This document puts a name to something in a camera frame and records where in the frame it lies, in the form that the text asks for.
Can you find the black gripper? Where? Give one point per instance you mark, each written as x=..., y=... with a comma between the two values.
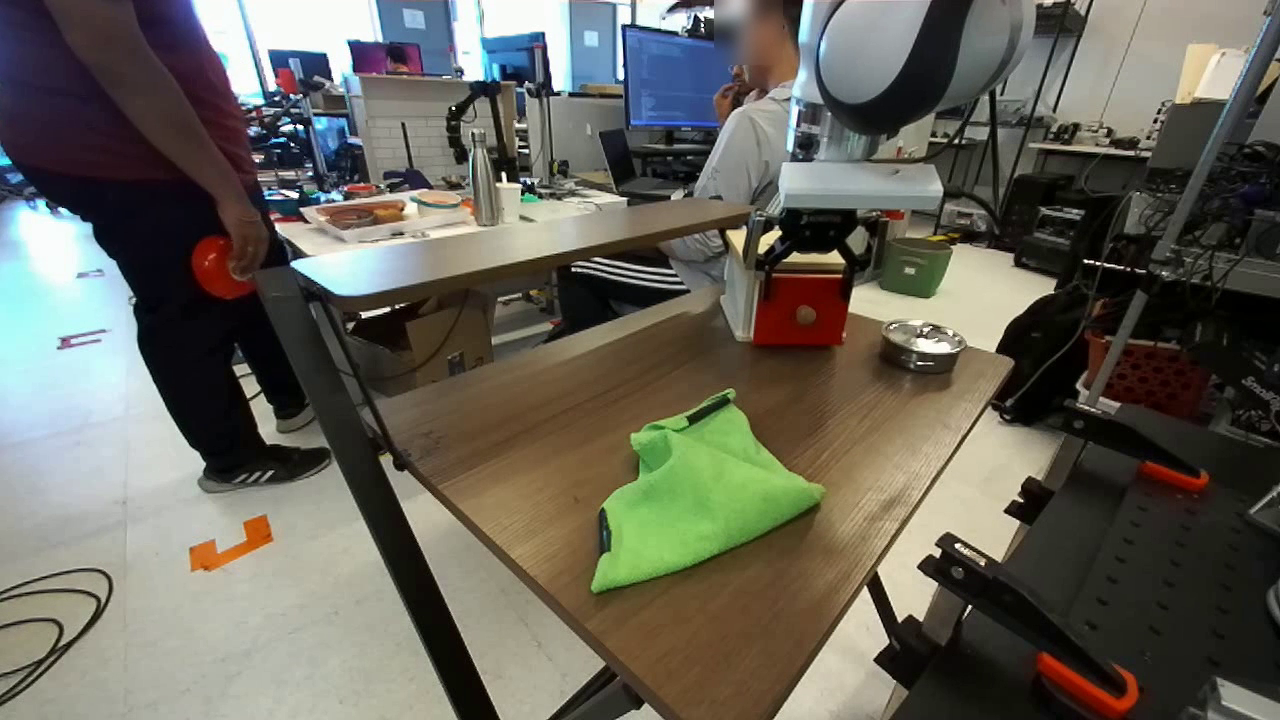
x=821, y=230

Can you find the red drawer with wooden knob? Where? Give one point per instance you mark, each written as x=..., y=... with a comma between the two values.
x=803, y=319

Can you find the orange round disc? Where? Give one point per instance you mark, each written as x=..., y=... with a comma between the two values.
x=215, y=271

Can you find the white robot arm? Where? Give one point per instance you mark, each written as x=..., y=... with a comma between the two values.
x=895, y=93

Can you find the standing person's bare forearm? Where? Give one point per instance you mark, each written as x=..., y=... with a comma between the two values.
x=145, y=114

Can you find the seated person's hand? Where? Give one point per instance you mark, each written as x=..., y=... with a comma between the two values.
x=735, y=97

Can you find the standing person's hand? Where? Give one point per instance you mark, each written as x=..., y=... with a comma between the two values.
x=245, y=238

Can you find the green plastic crate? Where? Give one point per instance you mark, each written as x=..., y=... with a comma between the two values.
x=915, y=266

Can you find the seated person in grey hoodie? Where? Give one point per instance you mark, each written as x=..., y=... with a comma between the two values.
x=726, y=174

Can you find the small metal bowl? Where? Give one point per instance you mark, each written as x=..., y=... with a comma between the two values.
x=920, y=347

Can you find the black laptop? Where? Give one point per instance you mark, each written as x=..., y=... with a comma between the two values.
x=625, y=166

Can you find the computer monitor with blue screen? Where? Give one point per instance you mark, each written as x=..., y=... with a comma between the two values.
x=674, y=81

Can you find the black backpack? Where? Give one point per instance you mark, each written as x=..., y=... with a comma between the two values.
x=1044, y=355

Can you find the green cloth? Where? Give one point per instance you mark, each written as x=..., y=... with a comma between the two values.
x=701, y=492

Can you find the white cup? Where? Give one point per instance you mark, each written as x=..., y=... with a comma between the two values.
x=510, y=200

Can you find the steel water bottle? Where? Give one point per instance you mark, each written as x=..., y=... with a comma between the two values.
x=483, y=181

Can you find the small monitor with blue picture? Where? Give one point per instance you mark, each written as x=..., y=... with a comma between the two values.
x=519, y=60

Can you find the red plastic crate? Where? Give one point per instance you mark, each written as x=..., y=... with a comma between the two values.
x=1155, y=378

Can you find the cardboard box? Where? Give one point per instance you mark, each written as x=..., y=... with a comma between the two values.
x=427, y=340

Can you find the white partition panel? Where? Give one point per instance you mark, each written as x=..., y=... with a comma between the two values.
x=403, y=124

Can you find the plate with food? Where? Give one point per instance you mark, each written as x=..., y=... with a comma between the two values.
x=361, y=214

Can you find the small monitor with pink picture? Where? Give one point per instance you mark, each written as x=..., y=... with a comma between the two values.
x=386, y=58

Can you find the black perforated base board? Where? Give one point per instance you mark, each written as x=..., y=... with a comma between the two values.
x=1174, y=584

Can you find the small monitor with red picture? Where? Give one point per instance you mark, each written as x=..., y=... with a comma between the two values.
x=298, y=71

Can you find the standing person in maroon shirt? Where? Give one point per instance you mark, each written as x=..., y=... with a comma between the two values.
x=174, y=332

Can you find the aluminium camera pole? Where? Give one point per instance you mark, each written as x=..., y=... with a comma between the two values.
x=1186, y=186

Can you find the black metal table frame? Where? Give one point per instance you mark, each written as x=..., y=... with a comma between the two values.
x=361, y=481

